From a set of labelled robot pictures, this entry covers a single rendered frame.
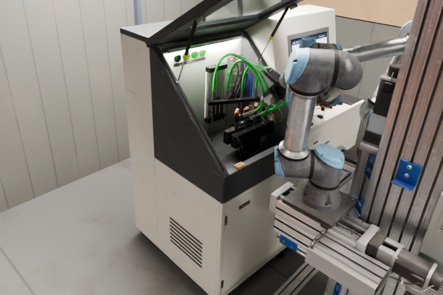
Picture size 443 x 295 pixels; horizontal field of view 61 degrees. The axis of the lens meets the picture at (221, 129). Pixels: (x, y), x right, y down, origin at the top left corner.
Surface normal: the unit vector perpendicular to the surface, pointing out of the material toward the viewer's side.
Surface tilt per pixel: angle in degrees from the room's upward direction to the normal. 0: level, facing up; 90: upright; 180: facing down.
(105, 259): 0
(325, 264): 90
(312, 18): 76
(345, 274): 90
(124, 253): 0
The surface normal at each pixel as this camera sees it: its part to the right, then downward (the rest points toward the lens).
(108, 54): 0.73, 0.34
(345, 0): -0.68, 0.31
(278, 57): 0.69, 0.13
